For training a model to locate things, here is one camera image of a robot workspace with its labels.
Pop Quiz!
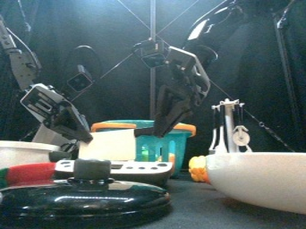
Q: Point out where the teal toy basket orange rim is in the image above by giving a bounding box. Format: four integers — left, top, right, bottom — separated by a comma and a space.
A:
89, 119, 197, 178

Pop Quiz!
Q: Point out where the white toy block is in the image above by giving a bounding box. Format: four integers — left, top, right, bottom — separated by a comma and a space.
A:
30, 124, 73, 147

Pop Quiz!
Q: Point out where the white utensil stand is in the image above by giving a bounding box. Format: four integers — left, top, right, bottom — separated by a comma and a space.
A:
209, 98, 246, 155

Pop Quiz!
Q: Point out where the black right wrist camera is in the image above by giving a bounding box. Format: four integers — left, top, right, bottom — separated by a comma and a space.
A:
131, 39, 168, 69

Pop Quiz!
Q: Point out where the white toy spatula black handle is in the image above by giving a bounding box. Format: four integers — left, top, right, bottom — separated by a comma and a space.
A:
208, 106, 228, 156

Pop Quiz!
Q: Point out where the white bowl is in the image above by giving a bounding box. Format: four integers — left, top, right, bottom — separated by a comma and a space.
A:
204, 151, 306, 216
0, 140, 75, 169

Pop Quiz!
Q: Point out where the orange toy carrot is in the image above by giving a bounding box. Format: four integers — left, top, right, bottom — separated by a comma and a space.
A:
201, 169, 211, 185

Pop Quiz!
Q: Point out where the thin diagonal brace wire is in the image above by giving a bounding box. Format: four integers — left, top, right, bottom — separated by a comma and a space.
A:
113, 0, 296, 154
96, 0, 200, 82

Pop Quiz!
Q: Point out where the white bowl left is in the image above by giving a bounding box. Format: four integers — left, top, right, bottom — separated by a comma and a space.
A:
0, 140, 75, 169

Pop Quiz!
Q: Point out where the black slanted frame post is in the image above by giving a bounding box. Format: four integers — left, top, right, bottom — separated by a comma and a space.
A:
274, 21, 302, 150

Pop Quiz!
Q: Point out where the white toy pizza cutter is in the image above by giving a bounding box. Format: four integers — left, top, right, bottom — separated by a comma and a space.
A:
232, 102, 251, 148

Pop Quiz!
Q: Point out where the grey metal frame pole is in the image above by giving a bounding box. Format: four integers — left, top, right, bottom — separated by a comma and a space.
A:
148, 0, 157, 121

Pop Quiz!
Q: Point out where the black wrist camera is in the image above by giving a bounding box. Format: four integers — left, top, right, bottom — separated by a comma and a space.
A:
64, 64, 96, 93
131, 39, 168, 69

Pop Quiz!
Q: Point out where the yellow toy bell pepper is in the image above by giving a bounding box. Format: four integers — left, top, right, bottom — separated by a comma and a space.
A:
187, 155, 208, 182

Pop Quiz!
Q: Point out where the black glossy pot lid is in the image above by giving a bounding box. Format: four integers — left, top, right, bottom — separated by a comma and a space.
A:
0, 158, 172, 229

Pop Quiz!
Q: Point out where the black camera cable loop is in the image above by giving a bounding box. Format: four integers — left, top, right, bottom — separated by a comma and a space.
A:
64, 44, 101, 79

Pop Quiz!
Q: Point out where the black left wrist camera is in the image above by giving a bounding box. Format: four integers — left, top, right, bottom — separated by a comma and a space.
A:
64, 64, 96, 93

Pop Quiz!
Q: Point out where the white black toy induction cooker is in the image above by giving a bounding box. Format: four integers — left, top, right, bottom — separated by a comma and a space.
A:
52, 159, 175, 187

